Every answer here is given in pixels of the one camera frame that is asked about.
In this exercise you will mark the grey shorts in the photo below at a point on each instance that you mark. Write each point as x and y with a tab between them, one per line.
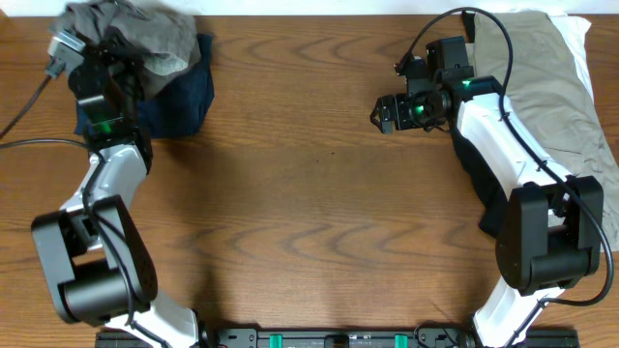
164	41

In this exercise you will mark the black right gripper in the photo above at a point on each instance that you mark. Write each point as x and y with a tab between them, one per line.
400	120

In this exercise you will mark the white garment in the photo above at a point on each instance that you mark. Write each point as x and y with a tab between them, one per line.
573	29

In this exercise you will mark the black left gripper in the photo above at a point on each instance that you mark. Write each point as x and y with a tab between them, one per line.
126	62

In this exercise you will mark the black garment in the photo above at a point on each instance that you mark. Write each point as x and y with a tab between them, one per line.
484	180

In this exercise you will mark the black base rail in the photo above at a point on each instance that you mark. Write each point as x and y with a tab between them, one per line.
428	335

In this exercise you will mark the navy blue folded shorts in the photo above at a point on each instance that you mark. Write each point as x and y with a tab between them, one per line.
178	110

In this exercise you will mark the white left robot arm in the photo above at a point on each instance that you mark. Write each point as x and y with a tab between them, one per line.
97	269

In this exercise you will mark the khaki beige shorts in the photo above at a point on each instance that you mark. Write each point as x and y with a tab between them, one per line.
548	98

